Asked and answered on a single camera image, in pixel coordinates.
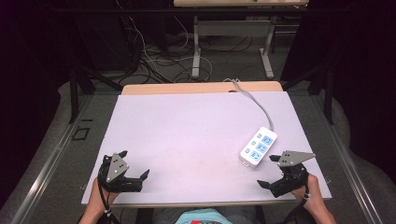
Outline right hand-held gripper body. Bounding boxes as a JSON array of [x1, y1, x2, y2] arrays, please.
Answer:
[[269, 150, 317, 199]]

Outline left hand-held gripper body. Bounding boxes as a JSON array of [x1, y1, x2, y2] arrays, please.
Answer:
[[97, 152, 144, 194]]

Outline person's right hand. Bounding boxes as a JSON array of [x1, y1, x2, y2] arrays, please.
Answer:
[[290, 174, 322, 213]]

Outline person's left hand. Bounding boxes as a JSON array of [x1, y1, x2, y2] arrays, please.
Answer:
[[88, 177, 120, 215]]

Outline white power strip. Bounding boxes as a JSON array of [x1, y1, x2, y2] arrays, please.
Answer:
[[239, 126, 278, 169]]

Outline person's grey trousers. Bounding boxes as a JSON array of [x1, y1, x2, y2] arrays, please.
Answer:
[[152, 206, 260, 224]]

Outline white board table cover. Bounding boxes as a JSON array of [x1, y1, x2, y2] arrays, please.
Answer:
[[80, 91, 332, 206]]

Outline person's teal shirt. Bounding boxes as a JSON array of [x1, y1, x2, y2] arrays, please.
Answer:
[[174, 207, 233, 224]]

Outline black metal stand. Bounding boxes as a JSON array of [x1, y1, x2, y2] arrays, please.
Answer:
[[68, 59, 124, 124], [281, 63, 335, 126]]

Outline wooden table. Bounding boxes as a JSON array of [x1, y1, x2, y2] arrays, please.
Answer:
[[120, 80, 285, 96]]

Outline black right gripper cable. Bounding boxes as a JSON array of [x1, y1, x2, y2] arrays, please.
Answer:
[[279, 183, 312, 224]]

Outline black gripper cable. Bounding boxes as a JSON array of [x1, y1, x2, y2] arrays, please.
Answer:
[[279, 183, 312, 224], [97, 175, 121, 224]]

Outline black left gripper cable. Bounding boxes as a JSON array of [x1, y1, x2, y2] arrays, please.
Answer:
[[97, 175, 121, 224]]

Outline metal floor rail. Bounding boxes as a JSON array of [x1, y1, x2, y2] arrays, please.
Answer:
[[311, 94, 384, 224], [10, 94, 94, 224]]

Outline grey power strip cable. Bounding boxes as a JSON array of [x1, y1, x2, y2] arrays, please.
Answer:
[[222, 77, 276, 132]]

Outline tangle of floor cables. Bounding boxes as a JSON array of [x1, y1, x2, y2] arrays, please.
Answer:
[[115, 0, 255, 84]]

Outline white metal desk frame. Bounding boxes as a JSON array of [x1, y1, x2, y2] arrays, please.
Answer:
[[191, 14, 276, 80]]

